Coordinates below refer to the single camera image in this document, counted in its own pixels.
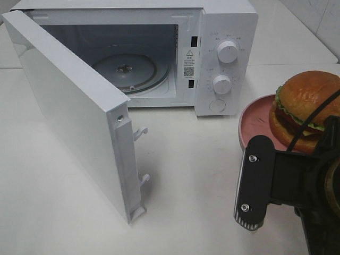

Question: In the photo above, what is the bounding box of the black camera cable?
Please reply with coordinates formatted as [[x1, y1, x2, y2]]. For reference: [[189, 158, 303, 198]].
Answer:
[[285, 89, 340, 154]]

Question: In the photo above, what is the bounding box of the upper white microwave knob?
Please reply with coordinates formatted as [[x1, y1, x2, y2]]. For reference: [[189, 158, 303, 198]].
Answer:
[[217, 40, 239, 64]]

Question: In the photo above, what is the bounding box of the white microwave knob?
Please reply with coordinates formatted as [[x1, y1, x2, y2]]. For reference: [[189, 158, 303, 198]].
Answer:
[[212, 75, 232, 95], [217, 40, 239, 64]]

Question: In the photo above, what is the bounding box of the white warning label sticker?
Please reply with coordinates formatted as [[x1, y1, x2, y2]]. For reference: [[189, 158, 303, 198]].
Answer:
[[182, 47, 198, 78]]

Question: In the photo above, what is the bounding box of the burger with lettuce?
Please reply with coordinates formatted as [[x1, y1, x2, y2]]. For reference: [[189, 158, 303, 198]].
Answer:
[[276, 71, 339, 154]]

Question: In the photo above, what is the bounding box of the lower white microwave knob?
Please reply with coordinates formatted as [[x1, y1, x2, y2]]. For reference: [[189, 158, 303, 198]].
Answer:
[[212, 75, 232, 95]]

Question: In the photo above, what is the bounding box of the white microwave oven body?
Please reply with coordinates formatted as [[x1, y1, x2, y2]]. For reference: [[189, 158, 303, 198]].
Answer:
[[9, 1, 258, 116]]

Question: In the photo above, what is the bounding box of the white microwave door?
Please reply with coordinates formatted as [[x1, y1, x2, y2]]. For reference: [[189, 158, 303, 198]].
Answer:
[[3, 11, 150, 223]]

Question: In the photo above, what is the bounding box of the glass microwave turntable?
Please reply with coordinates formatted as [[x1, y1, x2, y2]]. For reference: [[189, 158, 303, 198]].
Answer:
[[92, 53, 170, 95]]

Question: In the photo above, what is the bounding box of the round white door button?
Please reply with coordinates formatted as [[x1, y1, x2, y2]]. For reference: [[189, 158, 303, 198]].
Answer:
[[209, 99, 226, 113]]

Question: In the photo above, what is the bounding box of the pink round plate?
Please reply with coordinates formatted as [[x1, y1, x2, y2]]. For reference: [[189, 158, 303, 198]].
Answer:
[[239, 94, 303, 151]]

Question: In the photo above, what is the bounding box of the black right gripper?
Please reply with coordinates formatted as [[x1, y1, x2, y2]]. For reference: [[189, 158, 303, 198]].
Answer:
[[270, 116, 339, 254]]

